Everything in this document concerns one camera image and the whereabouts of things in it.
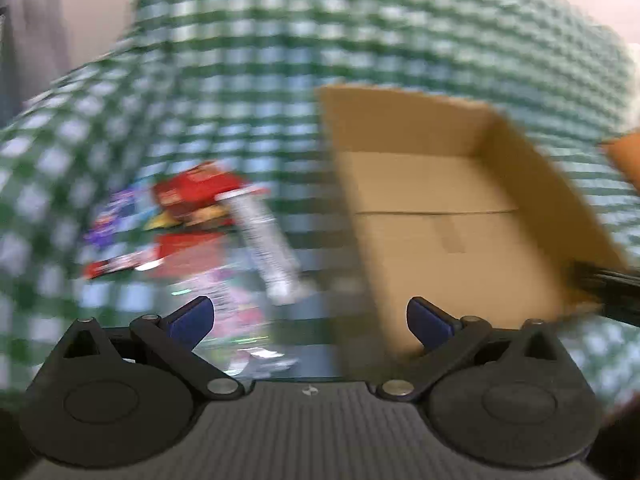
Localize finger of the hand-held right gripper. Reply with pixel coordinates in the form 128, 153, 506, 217
571, 259, 640, 288

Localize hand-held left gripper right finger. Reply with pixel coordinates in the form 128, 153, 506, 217
375, 297, 573, 402

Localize grey curtain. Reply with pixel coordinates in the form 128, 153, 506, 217
0, 0, 71, 121

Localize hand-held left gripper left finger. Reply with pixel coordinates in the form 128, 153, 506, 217
47, 296, 246, 402

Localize brown cardboard box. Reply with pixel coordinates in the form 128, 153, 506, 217
317, 84, 631, 361

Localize green white checkered tablecloth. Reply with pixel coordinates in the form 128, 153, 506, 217
0, 0, 640, 398

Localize purple snack packet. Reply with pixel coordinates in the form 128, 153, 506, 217
84, 189, 147, 247
197, 265, 301, 378

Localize orange cushion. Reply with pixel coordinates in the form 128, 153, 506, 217
599, 132, 640, 187

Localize large red snack packet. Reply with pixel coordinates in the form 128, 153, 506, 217
151, 161, 253, 223

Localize light blue wafer packet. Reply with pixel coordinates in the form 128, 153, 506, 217
214, 186, 308, 307

